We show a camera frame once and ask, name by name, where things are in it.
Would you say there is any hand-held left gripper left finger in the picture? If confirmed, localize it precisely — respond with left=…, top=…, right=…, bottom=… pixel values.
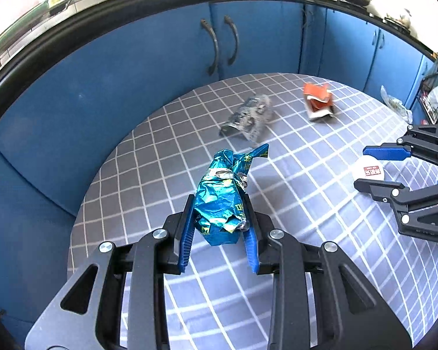
left=25, top=193, right=198, bottom=350

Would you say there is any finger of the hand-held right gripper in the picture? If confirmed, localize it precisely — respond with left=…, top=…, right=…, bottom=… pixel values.
left=363, top=124, right=438, bottom=181
left=354, top=178, right=438, bottom=243

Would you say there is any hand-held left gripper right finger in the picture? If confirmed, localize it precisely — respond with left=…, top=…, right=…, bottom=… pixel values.
left=241, top=197, right=413, bottom=350

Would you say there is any white round jar red label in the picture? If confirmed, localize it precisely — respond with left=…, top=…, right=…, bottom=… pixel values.
left=351, top=155, right=385, bottom=199

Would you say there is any blue snack wrapper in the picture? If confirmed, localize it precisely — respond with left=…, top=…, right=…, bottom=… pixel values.
left=194, top=143, right=270, bottom=246

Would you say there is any clear plastic bag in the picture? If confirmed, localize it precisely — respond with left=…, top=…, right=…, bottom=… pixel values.
left=380, top=85, right=413, bottom=123

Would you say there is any white plastic bag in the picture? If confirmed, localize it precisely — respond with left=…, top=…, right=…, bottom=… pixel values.
left=425, top=84, right=438, bottom=117

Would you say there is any blue cabinet door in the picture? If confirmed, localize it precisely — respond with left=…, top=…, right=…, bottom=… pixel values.
left=325, top=7, right=424, bottom=106
left=0, top=139, right=77, bottom=336
left=405, top=53, right=437, bottom=113
left=210, top=1, right=306, bottom=81
left=0, top=2, right=214, bottom=219

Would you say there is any crumpled orange white wrapper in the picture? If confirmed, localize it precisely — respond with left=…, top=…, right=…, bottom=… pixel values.
left=302, top=82, right=336, bottom=122

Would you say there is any crumpled silver foil wrapper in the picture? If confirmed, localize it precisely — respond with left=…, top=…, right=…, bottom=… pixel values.
left=218, top=94, right=272, bottom=143

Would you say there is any metal kettle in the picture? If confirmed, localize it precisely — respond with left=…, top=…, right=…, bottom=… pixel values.
left=385, top=7, right=413, bottom=30

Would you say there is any black cabinet handle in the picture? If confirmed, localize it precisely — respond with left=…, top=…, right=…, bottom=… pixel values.
left=201, top=18, right=220, bottom=75
left=223, top=15, right=239, bottom=66

